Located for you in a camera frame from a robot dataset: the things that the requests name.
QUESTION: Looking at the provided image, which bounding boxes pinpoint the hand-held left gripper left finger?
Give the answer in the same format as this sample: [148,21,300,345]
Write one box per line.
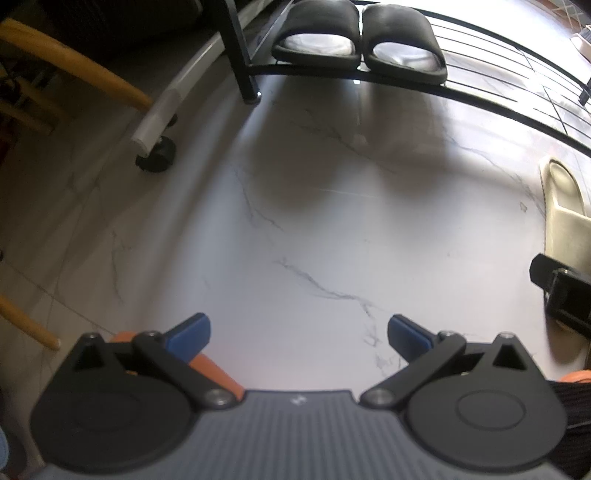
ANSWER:
[69,313,238,411]

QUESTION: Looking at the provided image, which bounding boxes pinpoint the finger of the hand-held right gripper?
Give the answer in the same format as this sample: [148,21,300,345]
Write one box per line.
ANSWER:
[529,253,561,292]

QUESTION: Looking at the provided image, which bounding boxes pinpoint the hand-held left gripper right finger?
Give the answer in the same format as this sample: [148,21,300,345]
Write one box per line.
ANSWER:
[359,314,539,411]

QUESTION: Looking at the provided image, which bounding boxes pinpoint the cream slipper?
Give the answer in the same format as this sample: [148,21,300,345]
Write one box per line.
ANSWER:
[538,157,591,365]

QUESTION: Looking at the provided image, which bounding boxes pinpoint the black metal shoe rack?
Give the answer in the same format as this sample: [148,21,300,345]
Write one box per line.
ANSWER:
[215,0,591,155]

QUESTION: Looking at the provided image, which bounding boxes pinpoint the person's black knit clothing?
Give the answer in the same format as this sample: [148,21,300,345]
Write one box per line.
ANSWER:
[549,379,591,480]

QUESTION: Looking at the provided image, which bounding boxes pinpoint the black caster foot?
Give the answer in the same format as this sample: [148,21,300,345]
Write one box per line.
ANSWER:
[135,138,178,172]

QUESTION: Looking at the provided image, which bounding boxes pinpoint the black slide sandal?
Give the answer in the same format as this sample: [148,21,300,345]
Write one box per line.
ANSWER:
[271,0,361,70]
[362,4,448,85]

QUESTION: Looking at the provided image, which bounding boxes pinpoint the wooden chair legs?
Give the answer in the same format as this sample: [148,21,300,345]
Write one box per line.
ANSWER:
[0,18,155,352]

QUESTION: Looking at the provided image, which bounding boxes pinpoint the white furniture frame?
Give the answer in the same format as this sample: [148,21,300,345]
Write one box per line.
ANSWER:
[130,32,222,155]

